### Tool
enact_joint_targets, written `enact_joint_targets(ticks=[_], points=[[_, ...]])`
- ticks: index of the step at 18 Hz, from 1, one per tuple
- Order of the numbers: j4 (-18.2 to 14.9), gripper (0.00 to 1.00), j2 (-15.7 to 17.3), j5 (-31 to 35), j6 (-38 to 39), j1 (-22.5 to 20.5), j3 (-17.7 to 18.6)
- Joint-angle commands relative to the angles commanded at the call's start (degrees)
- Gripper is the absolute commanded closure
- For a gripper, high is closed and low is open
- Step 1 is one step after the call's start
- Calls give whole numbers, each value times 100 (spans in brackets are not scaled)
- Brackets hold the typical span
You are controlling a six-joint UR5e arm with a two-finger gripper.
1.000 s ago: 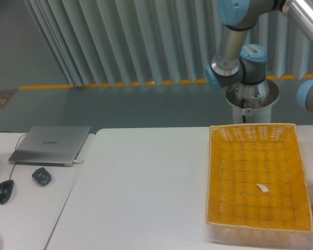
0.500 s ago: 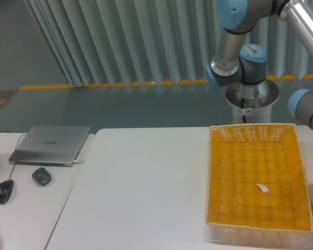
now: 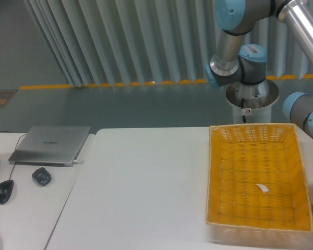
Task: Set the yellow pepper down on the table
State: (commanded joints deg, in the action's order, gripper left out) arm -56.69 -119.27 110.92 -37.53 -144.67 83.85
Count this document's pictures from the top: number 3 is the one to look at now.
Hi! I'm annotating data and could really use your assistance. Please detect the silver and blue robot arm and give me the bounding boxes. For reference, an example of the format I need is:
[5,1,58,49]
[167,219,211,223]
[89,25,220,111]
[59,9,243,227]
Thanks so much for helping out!
[204,1,313,124]

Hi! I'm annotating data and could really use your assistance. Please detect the white paper label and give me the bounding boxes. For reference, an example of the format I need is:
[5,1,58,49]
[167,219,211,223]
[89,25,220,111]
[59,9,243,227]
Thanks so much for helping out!
[256,183,269,193]

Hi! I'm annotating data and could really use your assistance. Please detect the yellow wicker basket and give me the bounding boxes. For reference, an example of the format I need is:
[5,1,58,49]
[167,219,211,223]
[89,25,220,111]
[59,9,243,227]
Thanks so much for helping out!
[206,123,313,232]

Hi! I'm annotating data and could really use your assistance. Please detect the silver closed laptop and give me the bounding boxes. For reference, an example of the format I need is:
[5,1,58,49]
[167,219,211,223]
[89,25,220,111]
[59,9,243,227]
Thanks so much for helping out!
[8,126,91,167]

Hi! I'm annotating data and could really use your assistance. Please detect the small black gadget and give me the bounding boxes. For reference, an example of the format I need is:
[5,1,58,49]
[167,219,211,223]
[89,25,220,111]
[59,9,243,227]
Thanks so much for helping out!
[32,167,52,186]

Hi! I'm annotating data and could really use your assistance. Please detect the black computer mouse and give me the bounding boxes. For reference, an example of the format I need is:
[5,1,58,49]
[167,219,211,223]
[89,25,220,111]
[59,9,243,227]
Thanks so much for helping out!
[0,180,14,205]

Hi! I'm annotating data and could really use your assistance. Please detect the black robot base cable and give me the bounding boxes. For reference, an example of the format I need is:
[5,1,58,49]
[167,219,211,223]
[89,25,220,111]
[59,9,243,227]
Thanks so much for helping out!
[240,97,247,124]

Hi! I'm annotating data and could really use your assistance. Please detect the black mouse cable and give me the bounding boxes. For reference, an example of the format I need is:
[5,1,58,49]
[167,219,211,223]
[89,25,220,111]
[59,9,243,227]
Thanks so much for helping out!
[0,131,28,181]

